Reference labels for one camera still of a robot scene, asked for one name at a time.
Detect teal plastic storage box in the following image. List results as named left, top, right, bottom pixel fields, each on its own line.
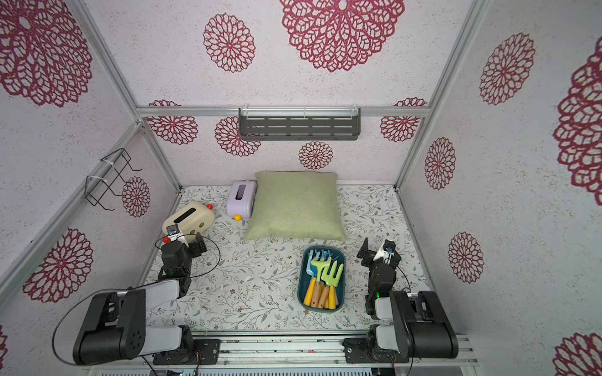
left=297, top=246, right=346, bottom=313

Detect blue rake yellow handle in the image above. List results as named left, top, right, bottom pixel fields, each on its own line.
left=319, top=249, right=334, bottom=262

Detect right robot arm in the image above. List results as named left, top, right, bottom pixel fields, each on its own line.
left=344, top=239, right=459, bottom=363

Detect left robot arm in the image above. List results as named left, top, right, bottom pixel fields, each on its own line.
left=72, top=233, right=207, bottom=365

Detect purple toy toaster box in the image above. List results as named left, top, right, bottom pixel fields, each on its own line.
left=227, top=180, right=257, bottom=220

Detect green square pillow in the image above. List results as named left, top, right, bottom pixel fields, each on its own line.
left=244, top=171, right=346, bottom=242

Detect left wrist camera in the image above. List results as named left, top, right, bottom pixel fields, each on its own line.
left=166, top=224, right=183, bottom=241

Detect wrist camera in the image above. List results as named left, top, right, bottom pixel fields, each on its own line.
left=373, top=240, right=396, bottom=265
left=166, top=224, right=183, bottom=241

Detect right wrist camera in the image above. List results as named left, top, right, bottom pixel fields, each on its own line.
left=373, top=240, right=396, bottom=265

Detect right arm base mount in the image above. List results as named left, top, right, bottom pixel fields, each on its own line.
left=342, top=338, right=410, bottom=364

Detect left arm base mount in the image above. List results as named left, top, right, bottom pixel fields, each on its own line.
left=152, top=339, right=221, bottom=366

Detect black wire wall rack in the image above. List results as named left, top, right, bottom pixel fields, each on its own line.
left=83, top=147, right=142, bottom=212

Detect grey wall shelf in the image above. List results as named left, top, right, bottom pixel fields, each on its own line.
left=238, top=107, right=362, bottom=141

